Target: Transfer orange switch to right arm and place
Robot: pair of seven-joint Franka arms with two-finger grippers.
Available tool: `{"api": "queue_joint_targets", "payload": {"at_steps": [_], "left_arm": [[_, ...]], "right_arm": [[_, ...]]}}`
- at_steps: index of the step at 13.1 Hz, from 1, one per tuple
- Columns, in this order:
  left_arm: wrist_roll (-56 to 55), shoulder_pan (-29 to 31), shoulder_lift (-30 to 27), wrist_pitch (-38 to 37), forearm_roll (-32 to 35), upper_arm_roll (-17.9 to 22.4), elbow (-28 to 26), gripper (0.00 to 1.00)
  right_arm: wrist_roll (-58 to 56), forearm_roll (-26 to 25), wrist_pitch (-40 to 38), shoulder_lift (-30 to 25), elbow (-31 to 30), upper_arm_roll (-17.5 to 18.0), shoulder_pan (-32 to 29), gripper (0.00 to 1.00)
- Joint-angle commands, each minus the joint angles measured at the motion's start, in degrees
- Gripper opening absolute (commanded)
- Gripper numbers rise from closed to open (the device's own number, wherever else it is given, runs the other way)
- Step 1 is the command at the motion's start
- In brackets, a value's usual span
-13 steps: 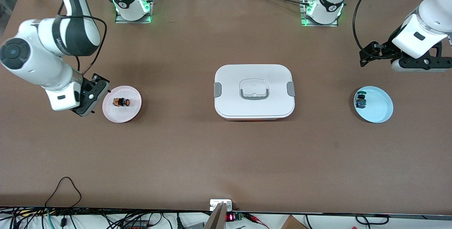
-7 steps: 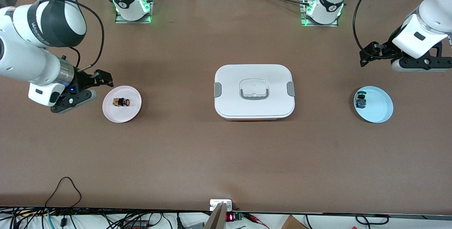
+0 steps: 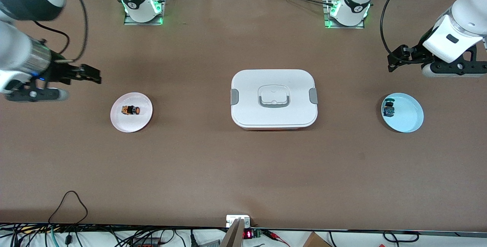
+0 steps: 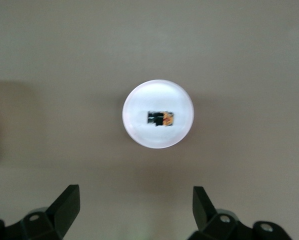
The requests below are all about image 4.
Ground pink round plate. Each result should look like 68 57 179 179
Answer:
121 79 196 150

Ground orange and black switch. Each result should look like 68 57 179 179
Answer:
146 110 176 127

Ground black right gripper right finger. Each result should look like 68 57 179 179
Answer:
188 185 293 240

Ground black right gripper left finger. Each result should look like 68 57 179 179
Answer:
0 184 81 240

